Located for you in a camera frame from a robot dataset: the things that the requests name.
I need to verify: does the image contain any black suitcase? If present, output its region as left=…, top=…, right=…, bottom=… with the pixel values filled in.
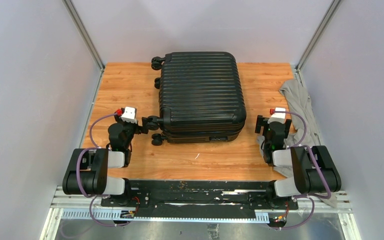
left=147, top=51, right=247, bottom=146

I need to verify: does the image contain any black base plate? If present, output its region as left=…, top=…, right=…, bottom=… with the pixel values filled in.
left=100, top=180, right=298, bottom=219

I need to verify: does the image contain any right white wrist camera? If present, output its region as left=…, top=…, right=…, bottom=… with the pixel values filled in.
left=267, top=107, right=287, bottom=124

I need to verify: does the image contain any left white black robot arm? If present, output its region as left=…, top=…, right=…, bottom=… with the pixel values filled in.
left=62, top=113, right=149, bottom=207

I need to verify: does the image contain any aluminium rail frame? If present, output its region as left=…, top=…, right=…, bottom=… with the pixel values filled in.
left=40, top=180, right=361, bottom=240

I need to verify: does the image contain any left aluminium corner post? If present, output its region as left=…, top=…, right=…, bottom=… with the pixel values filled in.
left=62, top=0, right=105, bottom=73

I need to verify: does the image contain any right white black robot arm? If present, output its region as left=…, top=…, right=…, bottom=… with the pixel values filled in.
left=255, top=115, right=342, bottom=209

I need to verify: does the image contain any grey shirt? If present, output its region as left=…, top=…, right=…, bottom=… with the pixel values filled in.
left=256, top=78, right=339, bottom=209

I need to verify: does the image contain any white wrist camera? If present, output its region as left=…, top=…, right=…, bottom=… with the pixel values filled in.
left=267, top=107, right=287, bottom=124
left=115, top=106, right=138, bottom=124

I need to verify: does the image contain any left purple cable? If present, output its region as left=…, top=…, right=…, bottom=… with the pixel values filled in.
left=76, top=112, right=130, bottom=228

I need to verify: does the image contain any right aluminium corner post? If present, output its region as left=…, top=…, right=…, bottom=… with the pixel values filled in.
left=295, top=0, right=343, bottom=72

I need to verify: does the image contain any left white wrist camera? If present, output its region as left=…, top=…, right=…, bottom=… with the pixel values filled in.
left=115, top=106, right=138, bottom=124

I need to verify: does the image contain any purple cable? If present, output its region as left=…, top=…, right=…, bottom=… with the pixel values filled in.
left=76, top=112, right=130, bottom=228
left=279, top=110, right=332, bottom=231

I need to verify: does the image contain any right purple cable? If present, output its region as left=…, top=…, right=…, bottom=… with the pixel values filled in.
left=279, top=110, right=332, bottom=231

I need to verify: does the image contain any aluminium corner post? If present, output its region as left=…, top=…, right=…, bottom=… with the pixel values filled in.
left=62, top=0, right=105, bottom=73
left=295, top=0, right=343, bottom=72

